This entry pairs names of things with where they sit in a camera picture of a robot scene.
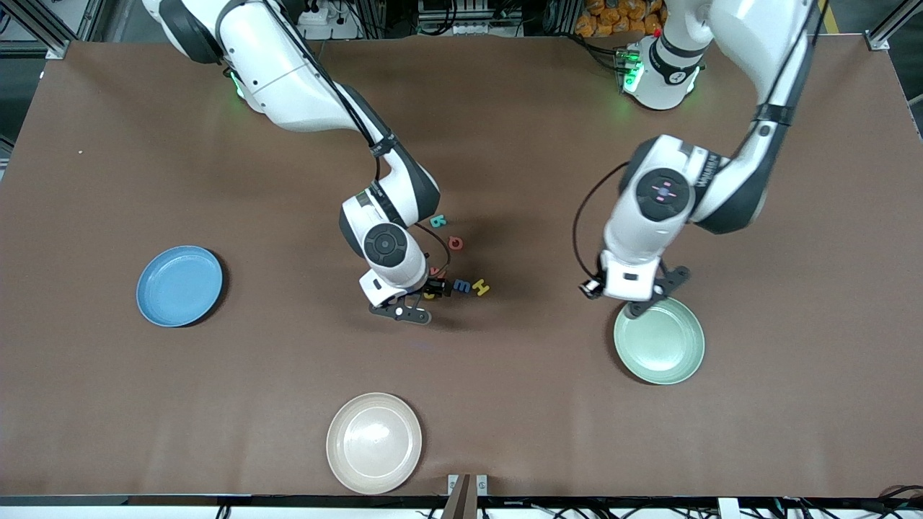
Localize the pale green plate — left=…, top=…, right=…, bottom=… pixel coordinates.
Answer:
left=613, top=297, right=706, bottom=386

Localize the beige plate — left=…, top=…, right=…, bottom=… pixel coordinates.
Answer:
left=326, top=392, right=423, bottom=495

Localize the blue plate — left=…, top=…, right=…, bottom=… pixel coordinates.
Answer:
left=136, top=245, right=224, bottom=329

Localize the orange snack bag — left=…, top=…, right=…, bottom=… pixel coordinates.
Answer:
left=575, top=0, right=668, bottom=38

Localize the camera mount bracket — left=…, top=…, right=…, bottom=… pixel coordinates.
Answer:
left=441, top=474, right=489, bottom=519

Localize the black cable bundle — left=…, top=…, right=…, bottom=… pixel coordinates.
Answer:
left=876, top=485, right=923, bottom=514

